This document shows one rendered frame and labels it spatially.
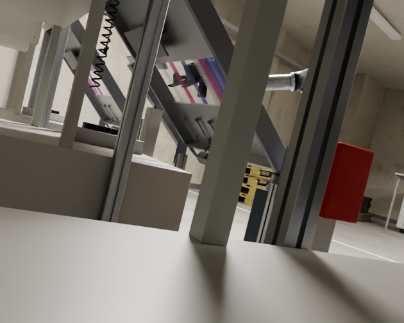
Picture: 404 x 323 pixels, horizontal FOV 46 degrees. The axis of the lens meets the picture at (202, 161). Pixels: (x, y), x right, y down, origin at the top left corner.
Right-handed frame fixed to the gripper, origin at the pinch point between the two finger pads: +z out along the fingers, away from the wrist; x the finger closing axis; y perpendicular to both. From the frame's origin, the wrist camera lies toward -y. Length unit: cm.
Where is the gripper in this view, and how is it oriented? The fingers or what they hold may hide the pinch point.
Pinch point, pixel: (175, 87)
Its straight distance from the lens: 212.6
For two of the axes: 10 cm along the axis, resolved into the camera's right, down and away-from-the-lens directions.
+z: -8.1, 4.0, -4.3
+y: -2.6, -9.0, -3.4
